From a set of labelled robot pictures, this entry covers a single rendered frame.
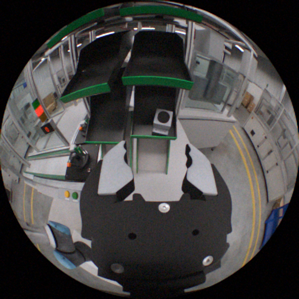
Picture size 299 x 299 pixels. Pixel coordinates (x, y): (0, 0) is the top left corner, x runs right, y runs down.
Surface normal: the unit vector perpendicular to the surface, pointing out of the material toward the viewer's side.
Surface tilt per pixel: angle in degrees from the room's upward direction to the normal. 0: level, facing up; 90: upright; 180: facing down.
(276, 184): 90
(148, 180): 0
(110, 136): 25
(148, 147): 45
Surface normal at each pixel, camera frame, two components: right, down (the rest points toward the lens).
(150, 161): -0.01, 0.20
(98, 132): 0.00, -0.15
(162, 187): 0.02, -0.55
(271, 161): -1.00, 0.00
